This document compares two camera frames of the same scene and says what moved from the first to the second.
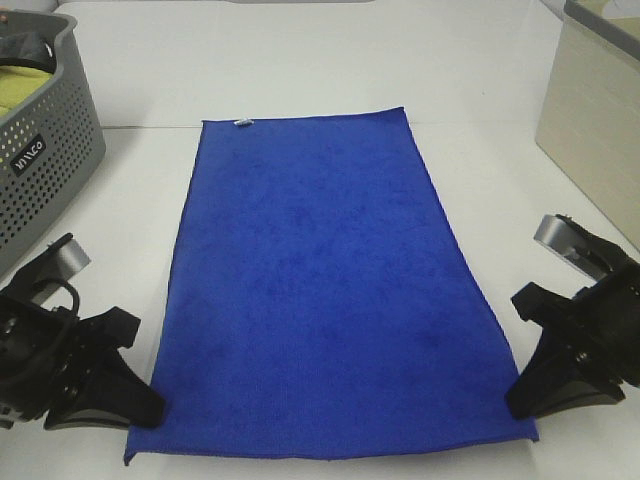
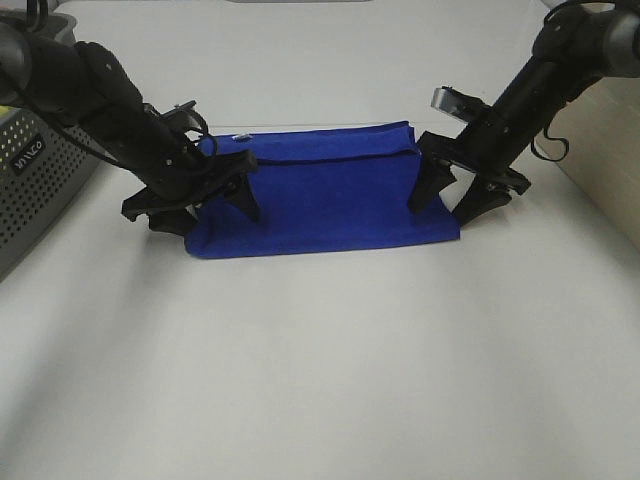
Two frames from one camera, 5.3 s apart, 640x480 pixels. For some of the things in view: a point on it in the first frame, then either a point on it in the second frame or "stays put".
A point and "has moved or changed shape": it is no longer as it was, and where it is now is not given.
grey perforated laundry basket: [49, 147] stays put
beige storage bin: [589, 122] stays put
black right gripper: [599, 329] → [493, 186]
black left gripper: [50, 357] → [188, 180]
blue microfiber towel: [321, 302] has moved or changed shape
